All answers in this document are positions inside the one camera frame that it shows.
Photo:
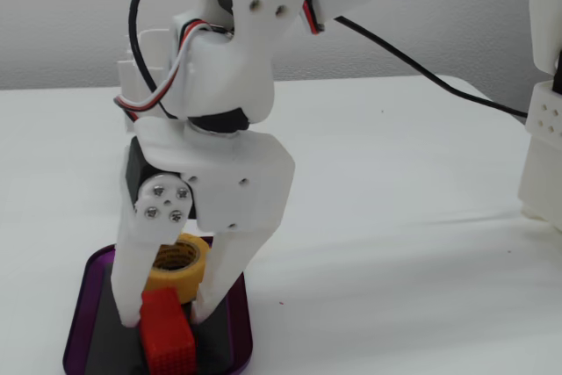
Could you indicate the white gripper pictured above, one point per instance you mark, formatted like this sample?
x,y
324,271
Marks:
x,y
237,182

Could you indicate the red textured cube block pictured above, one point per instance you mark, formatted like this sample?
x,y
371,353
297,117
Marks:
x,y
169,335

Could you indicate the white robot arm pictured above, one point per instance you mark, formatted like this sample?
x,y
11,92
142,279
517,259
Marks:
x,y
228,72

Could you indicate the white plastic box container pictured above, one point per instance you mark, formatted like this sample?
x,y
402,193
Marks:
x,y
151,48

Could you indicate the yellow masking tape roll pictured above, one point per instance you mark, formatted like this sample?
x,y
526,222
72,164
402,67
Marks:
x,y
186,280

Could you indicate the purple metal tray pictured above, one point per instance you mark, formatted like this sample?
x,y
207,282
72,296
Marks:
x,y
88,305

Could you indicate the black sheet insert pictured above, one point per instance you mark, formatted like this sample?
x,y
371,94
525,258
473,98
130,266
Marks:
x,y
110,342

